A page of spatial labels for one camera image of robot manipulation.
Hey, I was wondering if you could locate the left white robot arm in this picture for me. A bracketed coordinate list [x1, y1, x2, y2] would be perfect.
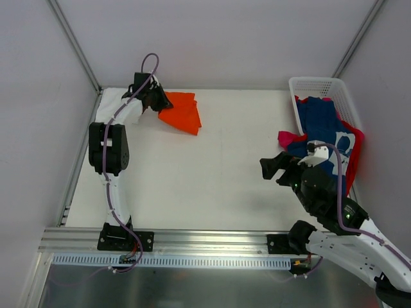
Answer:
[88, 72, 173, 250]

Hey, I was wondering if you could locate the folded white t shirt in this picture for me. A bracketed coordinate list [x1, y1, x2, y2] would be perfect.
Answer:
[94, 88, 143, 124]

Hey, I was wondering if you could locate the white slotted cable duct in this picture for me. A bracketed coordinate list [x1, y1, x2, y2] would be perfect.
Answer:
[51, 253, 292, 271]

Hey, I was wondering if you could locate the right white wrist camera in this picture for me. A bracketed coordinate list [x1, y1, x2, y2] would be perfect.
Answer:
[297, 141, 329, 167]

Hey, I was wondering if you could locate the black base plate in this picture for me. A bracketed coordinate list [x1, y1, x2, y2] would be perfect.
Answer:
[97, 223, 155, 252]
[266, 234, 325, 256]

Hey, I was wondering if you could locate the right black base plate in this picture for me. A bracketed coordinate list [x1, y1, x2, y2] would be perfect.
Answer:
[266, 234, 325, 256]

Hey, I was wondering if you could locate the red t shirt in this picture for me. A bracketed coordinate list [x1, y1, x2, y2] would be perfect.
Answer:
[277, 96, 366, 193]

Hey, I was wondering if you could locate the aluminium mounting rail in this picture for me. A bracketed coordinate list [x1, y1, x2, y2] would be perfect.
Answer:
[37, 205, 331, 255]

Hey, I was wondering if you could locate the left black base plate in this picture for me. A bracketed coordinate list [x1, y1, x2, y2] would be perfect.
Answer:
[97, 223, 155, 252]

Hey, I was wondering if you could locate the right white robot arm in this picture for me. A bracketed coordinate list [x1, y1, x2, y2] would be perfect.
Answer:
[259, 152, 410, 307]

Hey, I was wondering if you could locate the orange t shirt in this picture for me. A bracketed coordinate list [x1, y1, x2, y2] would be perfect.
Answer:
[158, 92, 202, 135]

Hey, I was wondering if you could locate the white plastic basket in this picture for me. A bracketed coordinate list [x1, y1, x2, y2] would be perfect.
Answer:
[288, 76, 363, 135]

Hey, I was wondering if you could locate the blue printed t shirt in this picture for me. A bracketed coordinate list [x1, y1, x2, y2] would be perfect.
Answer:
[286, 98, 358, 196]

